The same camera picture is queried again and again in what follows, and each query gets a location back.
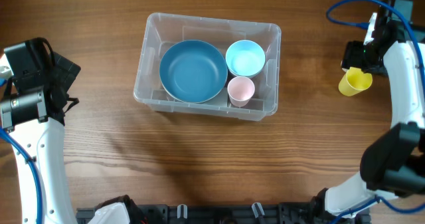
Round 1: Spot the yellow cup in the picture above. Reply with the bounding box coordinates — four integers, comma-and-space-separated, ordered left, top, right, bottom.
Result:
338, 67, 373, 96

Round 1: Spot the light blue small bowl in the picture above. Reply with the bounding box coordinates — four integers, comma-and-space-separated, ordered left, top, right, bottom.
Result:
225, 40, 266, 76

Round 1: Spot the pink cup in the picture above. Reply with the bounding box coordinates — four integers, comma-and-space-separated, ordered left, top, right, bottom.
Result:
227, 76, 255, 108

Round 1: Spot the dark blue bowl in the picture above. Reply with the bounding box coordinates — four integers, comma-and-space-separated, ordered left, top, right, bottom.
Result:
159, 40, 228, 86

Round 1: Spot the mint green small bowl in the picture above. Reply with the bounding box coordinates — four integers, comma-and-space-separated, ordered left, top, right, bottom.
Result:
228, 70, 262, 78

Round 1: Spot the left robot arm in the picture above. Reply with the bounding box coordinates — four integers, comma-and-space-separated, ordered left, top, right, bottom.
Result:
1, 47, 80, 223

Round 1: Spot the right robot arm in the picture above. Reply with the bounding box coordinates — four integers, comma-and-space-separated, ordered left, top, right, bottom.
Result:
292, 14, 424, 223

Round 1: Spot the clear plastic storage container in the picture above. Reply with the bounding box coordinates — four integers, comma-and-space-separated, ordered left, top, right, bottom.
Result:
133, 13, 282, 121

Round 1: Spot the right blue cable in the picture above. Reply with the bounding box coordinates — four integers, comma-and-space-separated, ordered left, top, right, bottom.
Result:
325, 0, 425, 224

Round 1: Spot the blue cable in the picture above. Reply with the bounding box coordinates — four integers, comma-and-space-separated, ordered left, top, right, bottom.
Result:
0, 79, 44, 224
325, 0, 425, 224

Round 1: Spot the left blue cable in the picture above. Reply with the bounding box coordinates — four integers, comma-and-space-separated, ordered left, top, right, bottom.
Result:
0, 79, 44, 224

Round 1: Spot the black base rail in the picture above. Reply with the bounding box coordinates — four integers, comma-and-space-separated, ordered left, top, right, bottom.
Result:
75, 202, 371, 224

